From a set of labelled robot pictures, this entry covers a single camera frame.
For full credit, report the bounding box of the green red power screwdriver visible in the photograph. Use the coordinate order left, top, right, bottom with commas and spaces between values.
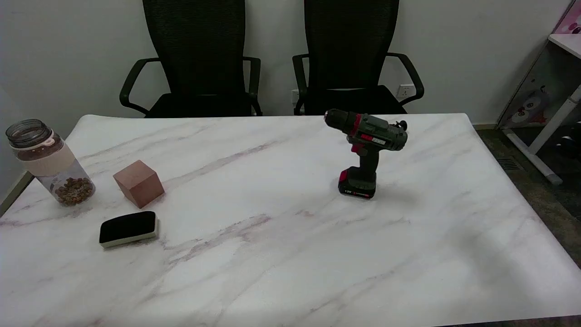
324, 108, 409, 200

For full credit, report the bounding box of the black mesh office chair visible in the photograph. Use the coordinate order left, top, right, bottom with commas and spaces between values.
292, 0, 425, 116
119, 0, 263, 119

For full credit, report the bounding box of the pinkish brown wooden cube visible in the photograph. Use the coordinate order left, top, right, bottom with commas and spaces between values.
113, 160, 165, 209

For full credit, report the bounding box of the black whiteboard eraser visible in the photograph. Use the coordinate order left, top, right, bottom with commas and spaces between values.
99, 211, 159, 248

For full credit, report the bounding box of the floor vent grate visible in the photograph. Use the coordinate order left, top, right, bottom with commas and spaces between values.
496, 157, 525, 172

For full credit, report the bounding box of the glass jar with nuts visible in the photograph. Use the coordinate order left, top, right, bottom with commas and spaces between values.
5, 119, 96, 207

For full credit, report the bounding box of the white desk with cartoon panel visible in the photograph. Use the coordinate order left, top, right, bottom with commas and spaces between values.
496, 0, 581, 186

